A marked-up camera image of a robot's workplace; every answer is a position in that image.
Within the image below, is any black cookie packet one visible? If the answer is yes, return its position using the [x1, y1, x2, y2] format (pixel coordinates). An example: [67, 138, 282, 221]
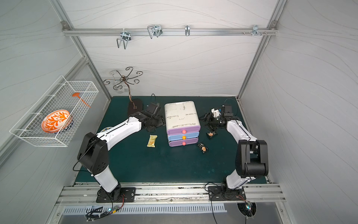
[207, 131, 217, 139]

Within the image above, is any gold cookie packet one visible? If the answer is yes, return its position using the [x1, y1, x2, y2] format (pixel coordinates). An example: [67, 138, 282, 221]
[147, 135, 158, 147]

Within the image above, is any purple drawer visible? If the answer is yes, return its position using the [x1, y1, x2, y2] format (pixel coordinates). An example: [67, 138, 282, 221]
[167, 125, 201, 135]
[169, 137, 199, 147]

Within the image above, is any blue drawer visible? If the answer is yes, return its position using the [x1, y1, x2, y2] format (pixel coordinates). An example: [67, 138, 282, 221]
[167, 132, 200, 141]

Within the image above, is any black cookie packet two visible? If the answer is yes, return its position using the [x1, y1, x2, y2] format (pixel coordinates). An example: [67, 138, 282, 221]
[197, 143, 209, 154]

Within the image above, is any white drawer cabinet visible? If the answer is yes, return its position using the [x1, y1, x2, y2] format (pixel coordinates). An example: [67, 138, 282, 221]
[164, 101, 200, 130]

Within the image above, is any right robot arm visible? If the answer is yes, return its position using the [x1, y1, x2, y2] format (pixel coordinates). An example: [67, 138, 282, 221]
[199, 113, 269, 190]

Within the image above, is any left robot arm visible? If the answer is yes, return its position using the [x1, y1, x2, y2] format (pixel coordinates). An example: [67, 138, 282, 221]
[77, 112, 164, 193]

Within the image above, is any black metal mug tree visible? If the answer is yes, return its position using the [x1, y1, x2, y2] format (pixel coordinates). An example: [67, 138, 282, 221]
[103, 66, 143, 115]

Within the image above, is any blue yellow patterned bowl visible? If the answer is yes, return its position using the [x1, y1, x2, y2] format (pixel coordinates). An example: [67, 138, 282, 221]
[100, 127, 113, 133]

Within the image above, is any orange spatula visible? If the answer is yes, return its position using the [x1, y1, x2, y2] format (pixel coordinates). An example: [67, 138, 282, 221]
[72, 92, 90, 108]

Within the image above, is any white vent grille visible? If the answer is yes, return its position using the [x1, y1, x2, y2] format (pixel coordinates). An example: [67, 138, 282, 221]
[62, 203, 227, 215]

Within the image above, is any metal hook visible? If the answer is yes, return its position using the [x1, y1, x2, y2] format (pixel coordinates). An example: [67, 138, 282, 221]
[243, 25, 267, 36]
[185, 25, 190, 36]
[117, 30, 131, 49]
[147, 25, 163, 39]

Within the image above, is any orange patterned plate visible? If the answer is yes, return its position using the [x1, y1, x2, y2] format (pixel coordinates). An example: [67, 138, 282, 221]
[41, 110, 73, 133]

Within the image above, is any left wiring bundle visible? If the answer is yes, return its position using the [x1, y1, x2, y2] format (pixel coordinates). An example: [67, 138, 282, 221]
[85, 205, 118, 222]

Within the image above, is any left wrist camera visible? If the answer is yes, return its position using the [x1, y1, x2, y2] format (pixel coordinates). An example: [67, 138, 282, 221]
[146, 103, 161, 116]

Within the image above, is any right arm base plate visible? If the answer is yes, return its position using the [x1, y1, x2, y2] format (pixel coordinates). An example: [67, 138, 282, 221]
[205, 186, 246, 201]

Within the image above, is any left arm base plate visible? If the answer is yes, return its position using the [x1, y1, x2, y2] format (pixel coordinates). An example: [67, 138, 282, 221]
[96, 187, 136, 203]

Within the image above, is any white wire basket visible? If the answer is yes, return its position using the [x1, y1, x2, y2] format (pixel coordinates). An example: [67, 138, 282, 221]
[9, 76, 99, 147]

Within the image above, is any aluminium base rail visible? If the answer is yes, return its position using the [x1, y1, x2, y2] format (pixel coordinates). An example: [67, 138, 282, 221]
[56, 182, 286, 206]

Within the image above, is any aluminium top rail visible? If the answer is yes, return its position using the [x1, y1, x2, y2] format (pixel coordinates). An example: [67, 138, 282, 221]
[62, 27, 278, 37]

